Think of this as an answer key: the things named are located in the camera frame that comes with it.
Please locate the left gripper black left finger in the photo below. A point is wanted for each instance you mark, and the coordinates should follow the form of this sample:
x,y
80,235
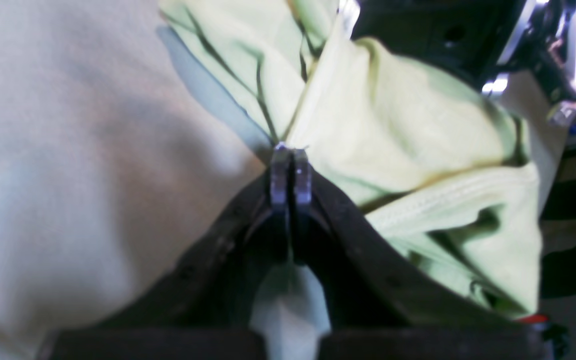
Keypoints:
x,y
201,309

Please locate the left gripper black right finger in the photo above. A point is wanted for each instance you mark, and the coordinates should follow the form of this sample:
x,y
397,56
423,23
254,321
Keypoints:
x,y
380,306

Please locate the light green T-shirt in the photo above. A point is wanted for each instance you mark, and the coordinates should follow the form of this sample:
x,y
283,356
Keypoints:
x,y
442,173

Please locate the grey-green table cloth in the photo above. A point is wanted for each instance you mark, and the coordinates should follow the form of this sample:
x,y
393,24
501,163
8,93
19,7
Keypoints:
x,y
118,149

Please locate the robot arm with orange wires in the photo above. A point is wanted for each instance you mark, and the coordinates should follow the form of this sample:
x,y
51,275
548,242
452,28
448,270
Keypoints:
x,y
480,40

